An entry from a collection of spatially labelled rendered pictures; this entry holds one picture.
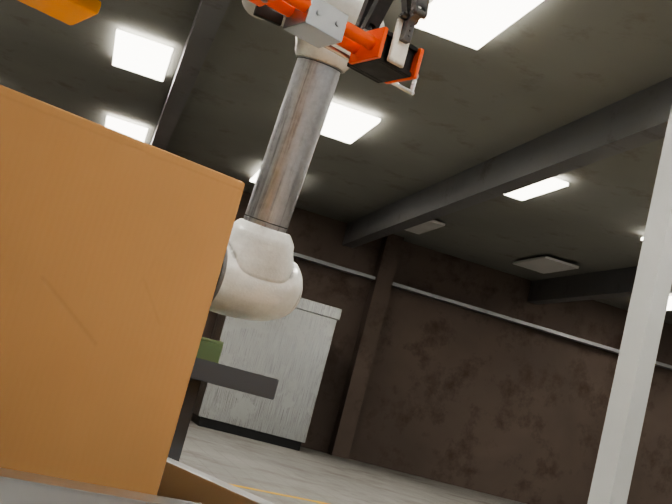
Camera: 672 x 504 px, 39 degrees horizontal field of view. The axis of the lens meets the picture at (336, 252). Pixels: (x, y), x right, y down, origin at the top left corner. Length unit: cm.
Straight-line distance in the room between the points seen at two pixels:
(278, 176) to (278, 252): 16
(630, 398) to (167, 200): 367
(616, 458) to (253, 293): 279
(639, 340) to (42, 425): 380
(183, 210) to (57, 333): 19
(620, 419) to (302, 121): 284
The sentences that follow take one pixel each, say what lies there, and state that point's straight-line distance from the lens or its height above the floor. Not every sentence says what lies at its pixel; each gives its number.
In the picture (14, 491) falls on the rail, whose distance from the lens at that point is 89.
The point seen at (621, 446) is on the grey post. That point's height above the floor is 89.
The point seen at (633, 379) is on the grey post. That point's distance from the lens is 459.
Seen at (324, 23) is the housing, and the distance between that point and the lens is 144.
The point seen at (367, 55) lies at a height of 125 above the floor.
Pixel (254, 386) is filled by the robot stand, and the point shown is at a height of 73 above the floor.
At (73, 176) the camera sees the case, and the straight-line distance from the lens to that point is 105.
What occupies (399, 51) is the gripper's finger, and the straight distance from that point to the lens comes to 150.
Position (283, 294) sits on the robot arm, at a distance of 209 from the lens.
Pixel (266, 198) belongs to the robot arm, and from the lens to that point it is 208.
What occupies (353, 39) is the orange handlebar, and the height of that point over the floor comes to 126.
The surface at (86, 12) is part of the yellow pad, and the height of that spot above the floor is 114.
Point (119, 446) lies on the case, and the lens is 109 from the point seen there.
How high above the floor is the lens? 72
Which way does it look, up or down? 9 degrees up
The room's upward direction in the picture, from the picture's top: 15 degrees clockwise
